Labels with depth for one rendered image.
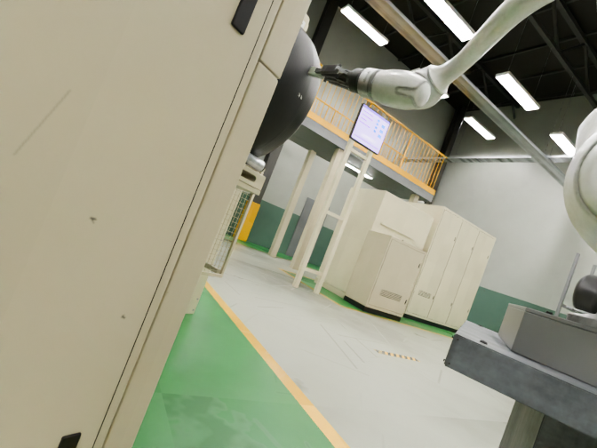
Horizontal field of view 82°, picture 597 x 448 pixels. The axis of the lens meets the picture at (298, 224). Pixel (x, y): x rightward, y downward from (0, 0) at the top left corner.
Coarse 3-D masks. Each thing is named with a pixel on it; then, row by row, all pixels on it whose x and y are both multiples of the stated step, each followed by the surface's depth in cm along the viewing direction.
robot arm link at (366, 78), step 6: (366, 72) 106; (372, 72) 104; (360, 78) 106; (366, 78) 105; (372, 78) 104; (360, 84) 107; (366, 84) 105; (360, 90) 108; (366, 90) 106; (366, 96) 108
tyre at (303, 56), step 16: (304, 32) 127; (304, 48) 122; (288, 64) 115; (304, 64) 121; (288, 80) 117; (304, 80) 123; (272, 96) 115; (288, 96) 120; (304, 96) 125; (272, 112) 119; (288, 112) 123; (304, 112) 128; (272, 128) 125; (288, 128) 128; (256, 144) 129; (272, 144) 131
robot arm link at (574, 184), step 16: (592, 112) 43; (592, 128) 41; (576, 144) 44; (592, 144) 37; (576, 160) 39; (592, 160) 36; (576, 176) 38; (592, 176) 36; (576, 192) 37; (592, 192) 35; (576, 208) 38; (592, 208) 36; (576, 224) 40; (592, 224) 37; (592, 240) 39
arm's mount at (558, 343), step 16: (512, 304) 66; (512, 320) 57; (528, 320) 45; (544, 320) 45; (560, 320) 44; (512, 336) 49; (528, 336) 45; (544, 336) 44; (560, 336) 43; (576, 336) 43; (592, 336) 42; (528, 352) 45; (544, 352) 44; (560, 352) 43; (576, 352) 42; (592, 352) 42; (560, 368) 43; (576, 368) 42; (592, 368) 42; (592, 384) 41
